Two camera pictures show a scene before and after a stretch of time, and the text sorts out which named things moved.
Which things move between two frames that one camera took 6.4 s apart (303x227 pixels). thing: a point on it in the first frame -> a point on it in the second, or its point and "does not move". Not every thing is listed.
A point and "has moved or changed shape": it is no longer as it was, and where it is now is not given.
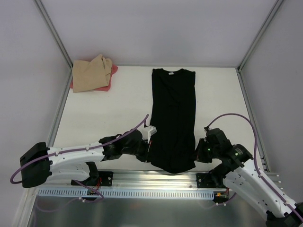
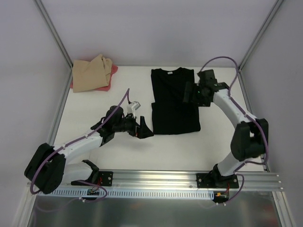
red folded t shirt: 114,69 does not move
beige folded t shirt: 88,75 does not move
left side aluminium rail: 53,132 does not move
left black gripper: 146,150 -> 137,126
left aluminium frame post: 54,32 does not move
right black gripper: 200,151 -> 188,92
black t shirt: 173,112 has moved or changed shape
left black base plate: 103,178 does not move
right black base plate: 206,180 does not move
